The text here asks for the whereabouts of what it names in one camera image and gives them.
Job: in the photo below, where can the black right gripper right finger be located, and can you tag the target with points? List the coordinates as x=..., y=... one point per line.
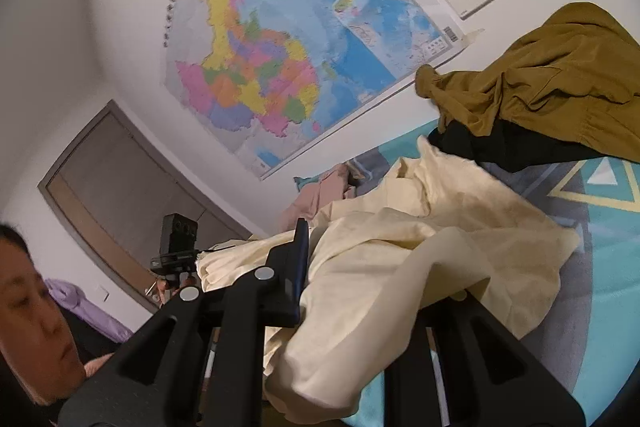
x=489, y=378

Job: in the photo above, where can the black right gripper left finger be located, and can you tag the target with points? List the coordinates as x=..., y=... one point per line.
x=198, y=360

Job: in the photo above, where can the cream yellow large shirt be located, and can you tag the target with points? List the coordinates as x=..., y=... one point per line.
x=435, y=225

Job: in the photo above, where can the person's left hand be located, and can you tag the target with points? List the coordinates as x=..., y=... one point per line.
x=166, y=289

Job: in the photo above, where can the purple cloth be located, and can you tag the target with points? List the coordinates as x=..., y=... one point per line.
x=71, y=298

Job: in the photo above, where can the grey framed door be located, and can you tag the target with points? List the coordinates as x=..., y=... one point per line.
x=111, y=189

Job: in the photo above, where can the teal grey patterned bedsheet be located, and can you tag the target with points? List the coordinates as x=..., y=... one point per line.
x=590, y=339

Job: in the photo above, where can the person's head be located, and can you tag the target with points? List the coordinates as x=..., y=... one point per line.
x=36, y=341

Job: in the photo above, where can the pink folded garment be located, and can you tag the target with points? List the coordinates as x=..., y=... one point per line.
x=331, y=186

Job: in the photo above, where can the olive green jacket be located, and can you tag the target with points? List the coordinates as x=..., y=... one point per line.
x=566, y=91

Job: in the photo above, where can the colourful wall map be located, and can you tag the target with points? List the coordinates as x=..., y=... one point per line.
x=271, y=78

